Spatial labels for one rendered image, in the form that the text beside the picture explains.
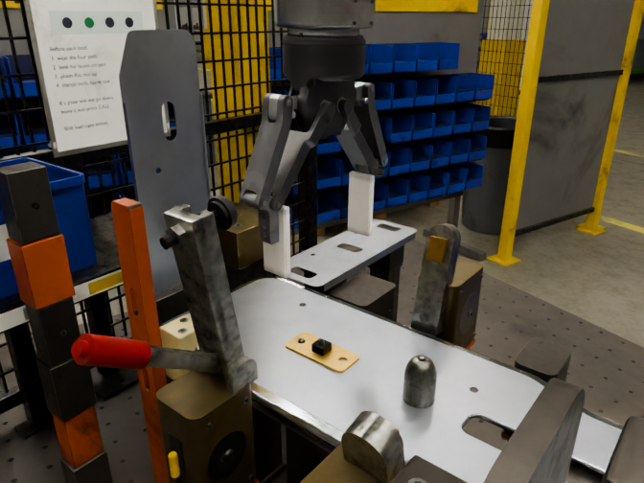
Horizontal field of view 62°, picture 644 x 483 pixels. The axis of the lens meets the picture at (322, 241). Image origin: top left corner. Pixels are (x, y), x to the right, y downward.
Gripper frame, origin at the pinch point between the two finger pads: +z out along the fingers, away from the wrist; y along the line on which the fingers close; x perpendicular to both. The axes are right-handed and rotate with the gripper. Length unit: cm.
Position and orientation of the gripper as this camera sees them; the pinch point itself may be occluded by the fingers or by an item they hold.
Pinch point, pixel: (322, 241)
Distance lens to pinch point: 55.8
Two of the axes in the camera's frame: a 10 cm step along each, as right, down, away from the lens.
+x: -7.8, -2.5, 5.8
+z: -0.1, 9.2, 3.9
